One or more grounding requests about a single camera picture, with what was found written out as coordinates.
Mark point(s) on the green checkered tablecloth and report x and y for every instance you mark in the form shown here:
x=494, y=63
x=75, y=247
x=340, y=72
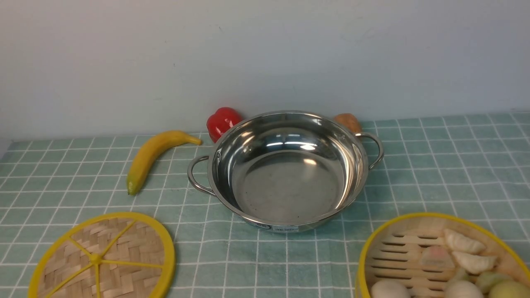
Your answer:
x=473, y=166

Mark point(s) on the stainless steel two-handled pot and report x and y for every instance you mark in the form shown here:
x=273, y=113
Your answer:
x=287, y=171

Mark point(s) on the white round bun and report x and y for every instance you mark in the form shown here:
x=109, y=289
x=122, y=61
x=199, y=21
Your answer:
x=389, y=289
x=462, y=289

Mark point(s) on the yellow banana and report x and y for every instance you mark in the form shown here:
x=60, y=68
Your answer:
x=149, y=152

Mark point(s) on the green round bun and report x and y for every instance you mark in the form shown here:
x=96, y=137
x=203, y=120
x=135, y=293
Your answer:
x=509, y=289

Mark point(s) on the green dumpling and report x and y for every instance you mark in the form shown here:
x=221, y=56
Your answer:
x=487, y=280
x=460, y=275

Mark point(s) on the bamboo steamer basket yellow rim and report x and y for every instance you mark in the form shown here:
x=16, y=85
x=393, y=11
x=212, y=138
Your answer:
x=395, y=250

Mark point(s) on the white pleated dumpling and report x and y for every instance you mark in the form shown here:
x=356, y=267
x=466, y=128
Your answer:
x=461, y=243
x=474, y=264

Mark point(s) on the woven bamboo steamer lid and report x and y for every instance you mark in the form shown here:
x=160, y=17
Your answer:
x=115, y=255

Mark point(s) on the pink dumpling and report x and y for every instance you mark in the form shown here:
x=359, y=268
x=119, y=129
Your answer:
x=436, y=256

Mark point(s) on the red bell pepper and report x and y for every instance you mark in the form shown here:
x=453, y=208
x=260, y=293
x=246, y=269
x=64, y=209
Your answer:
x=221, y=121

